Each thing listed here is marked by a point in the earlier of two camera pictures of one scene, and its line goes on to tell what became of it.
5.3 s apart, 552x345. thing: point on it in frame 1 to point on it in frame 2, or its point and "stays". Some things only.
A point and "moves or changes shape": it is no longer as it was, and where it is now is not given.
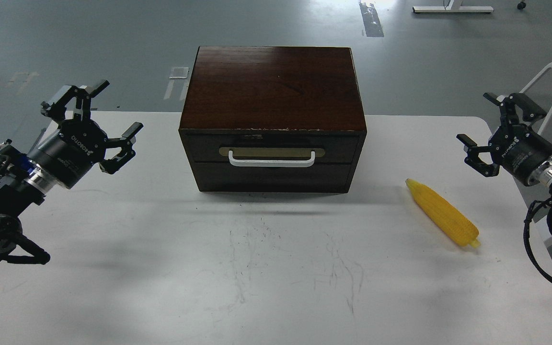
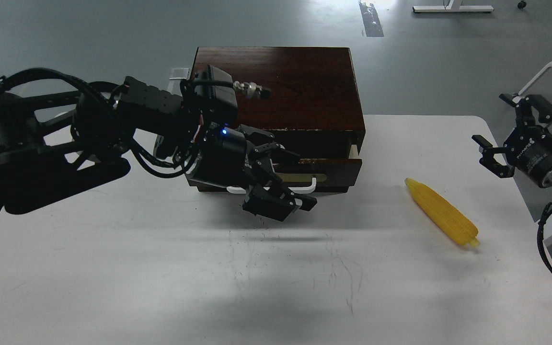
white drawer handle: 239,163 moves or changes shape
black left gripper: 68,155 to 222,163
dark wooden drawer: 340,149 to 331,175
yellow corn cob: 446,217 stays
